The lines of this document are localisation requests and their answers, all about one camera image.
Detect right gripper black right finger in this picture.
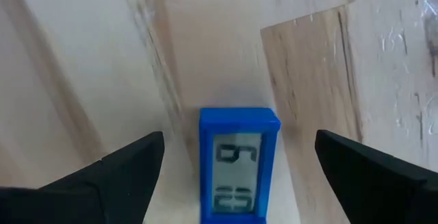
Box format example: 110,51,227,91
314,129,438,224

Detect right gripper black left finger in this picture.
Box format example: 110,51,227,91
0,131,166,224

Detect bright blue digital clock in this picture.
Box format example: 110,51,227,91
199,106,282,224

